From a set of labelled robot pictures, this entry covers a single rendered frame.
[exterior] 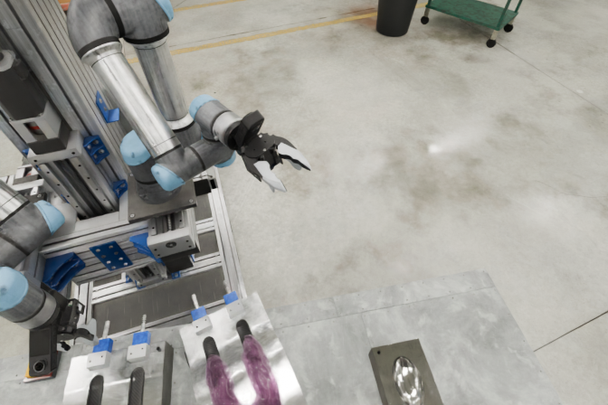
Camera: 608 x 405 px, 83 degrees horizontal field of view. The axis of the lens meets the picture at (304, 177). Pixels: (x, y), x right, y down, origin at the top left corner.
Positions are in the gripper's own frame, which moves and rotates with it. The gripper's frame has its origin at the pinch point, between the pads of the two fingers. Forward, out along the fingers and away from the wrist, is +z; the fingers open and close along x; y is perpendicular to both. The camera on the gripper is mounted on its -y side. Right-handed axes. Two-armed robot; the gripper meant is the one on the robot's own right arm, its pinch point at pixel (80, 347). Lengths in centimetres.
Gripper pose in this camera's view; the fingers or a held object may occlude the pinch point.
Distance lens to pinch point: 115.8
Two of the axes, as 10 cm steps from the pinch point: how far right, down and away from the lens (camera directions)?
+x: -9.8, 1.4, -1.2
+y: -1.9, -7.4, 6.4
